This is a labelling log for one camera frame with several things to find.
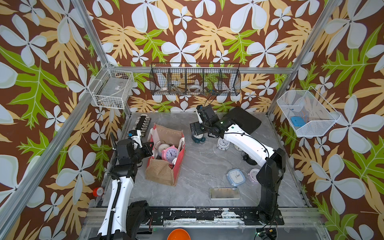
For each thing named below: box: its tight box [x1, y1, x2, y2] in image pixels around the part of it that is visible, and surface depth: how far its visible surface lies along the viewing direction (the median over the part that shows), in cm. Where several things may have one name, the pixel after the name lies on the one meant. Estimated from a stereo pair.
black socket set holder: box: [132, 114, 151, 138], surface depth 115 cm
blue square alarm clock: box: [226, 168, 246, 188], surface depth 86 cm
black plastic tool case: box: [226, 107, 262, 135], surface depth 115 cm
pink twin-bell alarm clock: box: [161, 145, 178, 164], surface depth 86 cm
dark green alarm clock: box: [191, 133, 206, 144], surface depth 103 cm
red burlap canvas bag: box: [145, 123, 186, 187], surface depth 79 cm
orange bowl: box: [167, 228, 191, 240], surface depth 67 cm
